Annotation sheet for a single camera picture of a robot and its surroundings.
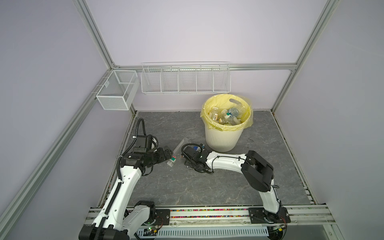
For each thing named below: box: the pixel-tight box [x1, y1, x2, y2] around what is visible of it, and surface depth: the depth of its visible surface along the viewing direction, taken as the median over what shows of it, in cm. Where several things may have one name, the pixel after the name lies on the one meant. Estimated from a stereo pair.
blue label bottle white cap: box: [228, 105, 245, 118], surface depth 88 cm
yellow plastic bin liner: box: [200, 93, 254, 131], surface depth 88 cm
